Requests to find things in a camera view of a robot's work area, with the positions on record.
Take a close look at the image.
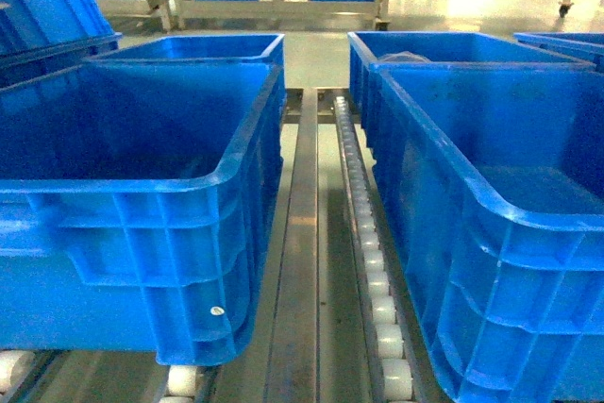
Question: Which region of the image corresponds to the front left blue bin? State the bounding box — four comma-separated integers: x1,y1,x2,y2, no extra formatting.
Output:
1,61,286,366

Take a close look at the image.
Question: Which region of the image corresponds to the steel centre rail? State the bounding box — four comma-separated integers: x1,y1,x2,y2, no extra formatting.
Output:
263,88,319,402

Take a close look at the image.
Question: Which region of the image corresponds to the rear left blue bin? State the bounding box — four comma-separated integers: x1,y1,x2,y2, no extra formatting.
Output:
84,33,285,87

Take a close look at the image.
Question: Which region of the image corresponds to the far left blue crate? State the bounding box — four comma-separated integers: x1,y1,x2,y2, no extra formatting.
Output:
1,0,122,88

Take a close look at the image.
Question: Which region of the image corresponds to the white roller conveyor track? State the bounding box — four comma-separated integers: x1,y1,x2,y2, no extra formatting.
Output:
333,94,414,402

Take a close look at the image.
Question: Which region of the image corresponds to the front right blue bin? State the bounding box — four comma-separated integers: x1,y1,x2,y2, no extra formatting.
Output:
374,68,603,402

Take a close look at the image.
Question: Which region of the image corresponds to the rear right blue bin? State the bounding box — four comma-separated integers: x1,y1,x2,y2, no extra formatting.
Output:
347,31,596,135

